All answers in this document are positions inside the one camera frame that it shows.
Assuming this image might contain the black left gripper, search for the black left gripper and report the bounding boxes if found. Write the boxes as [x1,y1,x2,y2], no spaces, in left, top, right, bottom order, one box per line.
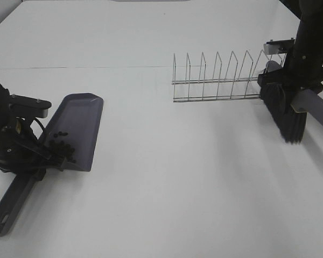
[0,115,67,175]

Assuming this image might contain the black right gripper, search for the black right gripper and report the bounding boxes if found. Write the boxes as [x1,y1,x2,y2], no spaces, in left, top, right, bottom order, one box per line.
[257,51,323,94]

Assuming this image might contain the pile of dark coffee beans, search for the pile of dark coffee beans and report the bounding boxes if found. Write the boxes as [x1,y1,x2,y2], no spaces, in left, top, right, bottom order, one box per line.
[49,131,76,163]

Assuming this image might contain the purple-grey dustpan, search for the purple-grey dustpan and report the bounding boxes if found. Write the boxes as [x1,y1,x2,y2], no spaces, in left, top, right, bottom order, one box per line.
[0,93,104,237]

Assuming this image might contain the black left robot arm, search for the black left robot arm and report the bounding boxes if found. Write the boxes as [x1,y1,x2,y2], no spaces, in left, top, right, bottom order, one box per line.
[0,84,66,174]

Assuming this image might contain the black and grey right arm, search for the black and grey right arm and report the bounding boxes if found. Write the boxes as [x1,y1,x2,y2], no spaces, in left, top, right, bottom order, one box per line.
[258,1,323,94]

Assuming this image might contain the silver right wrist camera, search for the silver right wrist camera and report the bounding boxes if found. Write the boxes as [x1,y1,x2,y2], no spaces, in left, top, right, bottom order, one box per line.
[263,38,295,55]

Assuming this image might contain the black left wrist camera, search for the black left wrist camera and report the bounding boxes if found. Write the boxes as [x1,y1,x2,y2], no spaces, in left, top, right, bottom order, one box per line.
[9,95,52,118]

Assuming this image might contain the chrome wire dish rack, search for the chrome wire dish rack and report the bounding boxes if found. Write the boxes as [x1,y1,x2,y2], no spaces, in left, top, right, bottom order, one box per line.
[171,50,285,103]

